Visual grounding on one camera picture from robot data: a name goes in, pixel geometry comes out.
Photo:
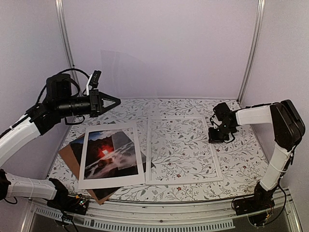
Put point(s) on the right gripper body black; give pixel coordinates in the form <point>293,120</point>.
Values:
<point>220,136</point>

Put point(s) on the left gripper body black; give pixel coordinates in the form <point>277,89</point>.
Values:
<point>94,103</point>

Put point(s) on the white picture frame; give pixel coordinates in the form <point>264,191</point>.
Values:
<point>178,151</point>

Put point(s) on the white mat with clear sheet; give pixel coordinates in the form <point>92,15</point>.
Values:
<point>111,157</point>

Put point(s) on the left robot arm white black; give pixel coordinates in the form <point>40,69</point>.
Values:
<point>62,100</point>

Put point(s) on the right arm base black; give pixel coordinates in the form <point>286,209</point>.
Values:
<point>261,206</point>

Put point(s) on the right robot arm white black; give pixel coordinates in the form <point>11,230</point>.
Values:
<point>288,130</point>

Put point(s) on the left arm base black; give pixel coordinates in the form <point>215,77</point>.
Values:
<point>72,204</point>

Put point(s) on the landscape photo print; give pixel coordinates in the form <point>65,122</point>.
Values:
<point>77,149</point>

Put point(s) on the brown cardboard backing board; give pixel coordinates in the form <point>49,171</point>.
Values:
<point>70,160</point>

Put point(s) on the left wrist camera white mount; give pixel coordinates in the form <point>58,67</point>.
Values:
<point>92,82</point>

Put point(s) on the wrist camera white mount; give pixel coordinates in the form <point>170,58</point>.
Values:
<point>213,123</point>
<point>92,82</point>

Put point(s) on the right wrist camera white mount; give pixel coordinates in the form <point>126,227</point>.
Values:
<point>213,123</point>

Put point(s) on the left aluminium corner post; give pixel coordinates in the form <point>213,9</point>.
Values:
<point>64,33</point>

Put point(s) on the aluminium corner post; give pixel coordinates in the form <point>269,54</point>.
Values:
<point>253,48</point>
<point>64,33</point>

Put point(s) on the front aluminium slotted rail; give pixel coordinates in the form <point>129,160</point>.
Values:
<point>202,216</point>

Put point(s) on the right aluminium corner post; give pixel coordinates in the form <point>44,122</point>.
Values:
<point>253,48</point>

